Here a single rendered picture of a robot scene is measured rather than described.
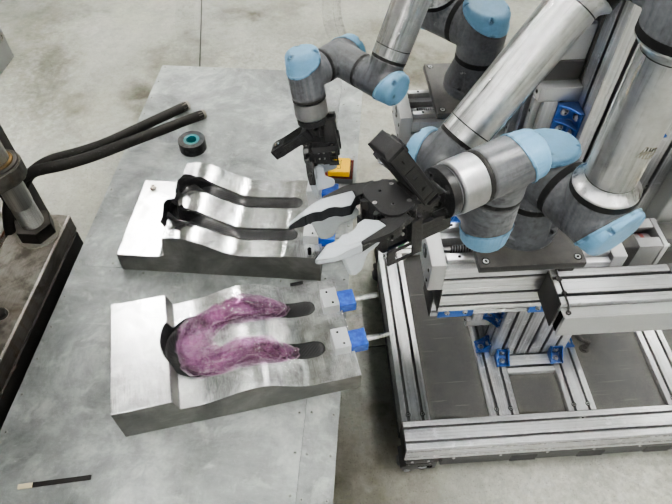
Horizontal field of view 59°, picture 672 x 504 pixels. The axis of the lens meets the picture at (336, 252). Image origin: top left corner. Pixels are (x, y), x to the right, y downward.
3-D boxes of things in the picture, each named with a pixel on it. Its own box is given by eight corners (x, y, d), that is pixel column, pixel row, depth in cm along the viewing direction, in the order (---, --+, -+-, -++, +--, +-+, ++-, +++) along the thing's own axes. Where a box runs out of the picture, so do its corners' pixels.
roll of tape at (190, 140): (209, 152, 177) (207, 143, 174) (183, 160, 175) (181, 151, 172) (203, 136, 181) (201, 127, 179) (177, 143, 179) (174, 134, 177)
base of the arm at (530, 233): (544, 197, 132) (557, 164, 124) (565, 249, 123) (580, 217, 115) (477, 200, 131) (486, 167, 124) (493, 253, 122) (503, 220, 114)
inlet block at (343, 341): (386, 330, 135) (387, 317, 130) (392, 349, 132) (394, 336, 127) (330, 342, 133) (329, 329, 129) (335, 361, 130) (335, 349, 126)
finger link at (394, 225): (372, 258, 68) (420, 219, 72) (371, 248, 67) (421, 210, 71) (342, 239, 71) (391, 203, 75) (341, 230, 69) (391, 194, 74)
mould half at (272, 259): (329, 205, 163) (328, 168, 153) (320, 280, 147) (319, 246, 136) (150, 195, 166) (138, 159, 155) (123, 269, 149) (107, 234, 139)
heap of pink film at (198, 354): (288, 298, 137) (285, 277, 131) (302, 365, 126) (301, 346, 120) (174, 319, 133) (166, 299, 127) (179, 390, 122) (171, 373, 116)
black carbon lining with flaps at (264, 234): (303, 202, 154) (302, 175, 147) (296, 249, 144) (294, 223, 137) (172, 195, 156) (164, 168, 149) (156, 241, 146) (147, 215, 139)
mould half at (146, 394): (334, 291, 145) (333, 264, 136) (360, 386, 129) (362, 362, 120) (124, 331, 138) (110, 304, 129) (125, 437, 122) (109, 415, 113)
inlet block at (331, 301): (373, 292, 141) (374, 279, 137) (379, 309, 138) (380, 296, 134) (320, 303, 139) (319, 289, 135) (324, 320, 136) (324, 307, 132)
